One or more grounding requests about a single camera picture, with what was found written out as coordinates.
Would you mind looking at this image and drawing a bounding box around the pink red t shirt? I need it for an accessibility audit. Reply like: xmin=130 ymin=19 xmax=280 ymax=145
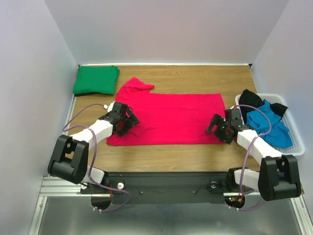
xmin=107 ymin=77 xmax=225 ymax=146

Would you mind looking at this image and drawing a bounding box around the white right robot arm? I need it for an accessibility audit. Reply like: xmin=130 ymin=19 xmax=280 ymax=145
xmin=206 ymin=107 xmax=302 ymax=201

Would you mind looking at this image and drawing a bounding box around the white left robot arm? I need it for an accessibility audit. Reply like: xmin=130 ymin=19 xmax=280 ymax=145
xmin=47 ymin=101 xmax=139 ymax=193

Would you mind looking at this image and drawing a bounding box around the black t shirt in basket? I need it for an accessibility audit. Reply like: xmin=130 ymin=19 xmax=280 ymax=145
xmin=239 ymin=89 xmax=288 ymax=117

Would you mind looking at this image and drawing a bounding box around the blue t shirt in basket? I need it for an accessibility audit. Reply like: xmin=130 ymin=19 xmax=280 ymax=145
xmin=246 ymin=99 xmax=292 ymax=149

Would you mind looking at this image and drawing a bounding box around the folded green t shirt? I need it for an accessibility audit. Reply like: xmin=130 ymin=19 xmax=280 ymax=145
xmin=72 ymin=66 xmax=120 ymax=95

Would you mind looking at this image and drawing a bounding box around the white plastic laundry basket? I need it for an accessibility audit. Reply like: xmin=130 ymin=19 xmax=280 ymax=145
xmin=235 ymin=94 xmax=305 ymax=156

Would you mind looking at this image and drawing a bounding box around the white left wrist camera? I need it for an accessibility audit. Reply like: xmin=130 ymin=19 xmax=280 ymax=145
xmin=102 ymin=101 xmax=115 ymax=112

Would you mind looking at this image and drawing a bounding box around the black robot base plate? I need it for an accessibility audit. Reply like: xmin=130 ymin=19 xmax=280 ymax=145
xmin=80 ymin=171 xmax=239 ymax=205

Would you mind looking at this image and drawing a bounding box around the aluminium frame rail left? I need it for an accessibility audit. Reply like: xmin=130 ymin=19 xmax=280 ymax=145
xmin=29 ymin=95 xmax=84 ymax=235

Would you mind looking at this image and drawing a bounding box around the aluminium frame rail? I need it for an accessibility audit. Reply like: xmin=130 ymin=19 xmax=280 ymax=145
xmin=29 ymin=95 xmax=84 ymax=235
xmin=291 ymin=195 xmax=313 ymax=235

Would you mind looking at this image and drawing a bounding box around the aluminium frame rail right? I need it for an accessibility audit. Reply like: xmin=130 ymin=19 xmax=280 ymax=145
xmin=291 ymin=195 xmax=313 ymax=235

